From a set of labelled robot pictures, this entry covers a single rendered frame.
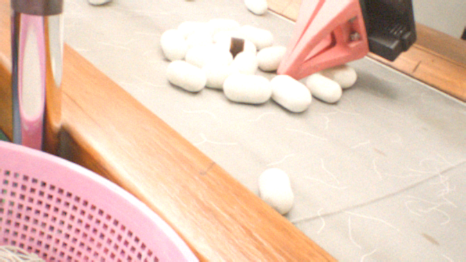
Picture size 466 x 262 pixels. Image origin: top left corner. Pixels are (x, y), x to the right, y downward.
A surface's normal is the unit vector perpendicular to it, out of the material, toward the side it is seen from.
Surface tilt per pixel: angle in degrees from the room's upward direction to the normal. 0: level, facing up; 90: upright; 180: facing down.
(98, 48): 0
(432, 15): 90
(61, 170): 75
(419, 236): 0
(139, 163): 0
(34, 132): 90
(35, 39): 90
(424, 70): 45
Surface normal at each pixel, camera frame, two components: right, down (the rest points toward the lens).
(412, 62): -0.40, -0.48
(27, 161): -0.18, 0.18
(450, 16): -0.76, 0.18
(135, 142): 0.18, -0.87
